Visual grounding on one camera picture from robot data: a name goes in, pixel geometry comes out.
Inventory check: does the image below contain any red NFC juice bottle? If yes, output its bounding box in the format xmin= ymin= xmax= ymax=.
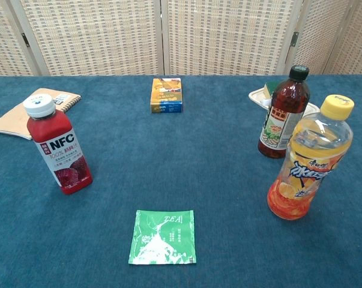
xmin=22 ymin=93 xmax=94 ymax=196

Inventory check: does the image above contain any yellow-capped iced tea bottle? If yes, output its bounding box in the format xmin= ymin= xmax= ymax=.
xmin=267 ymin=94 xmax=355 ymax=221

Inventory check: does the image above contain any blue tablecloth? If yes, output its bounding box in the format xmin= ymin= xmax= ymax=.
xmin=0 ymin=74 xmax=362 ymax=288

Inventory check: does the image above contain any yellow and blue snack box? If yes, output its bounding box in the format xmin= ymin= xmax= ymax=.
xmin=150 ymin=77 xmax=184 ymax=114

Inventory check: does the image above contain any white plastic tray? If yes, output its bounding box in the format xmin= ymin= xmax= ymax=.
xmin=248 ymin=88 xmax=321 ymax=125

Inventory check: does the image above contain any green tea sachet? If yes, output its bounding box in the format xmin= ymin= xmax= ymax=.
xmin=128 ymin=209 xmax=197 ymax=266

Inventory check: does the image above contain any green and yellow sponge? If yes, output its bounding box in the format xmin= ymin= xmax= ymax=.
xmin=263 ymin=80 xmax=279 ymax=98

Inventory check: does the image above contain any dark brown black-capped tea bottle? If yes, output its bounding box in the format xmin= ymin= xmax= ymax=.
xmin=257 ymin=64 xmax=312 ymax=160

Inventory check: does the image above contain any woven folding screen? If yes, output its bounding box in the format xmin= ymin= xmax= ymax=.
xmin=0 ymin=0 xmax=362 ymax=77

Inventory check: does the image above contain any tan spiral notebook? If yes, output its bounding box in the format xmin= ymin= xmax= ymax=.
xmin=0 ymin=88 xmax=82 ymax=141

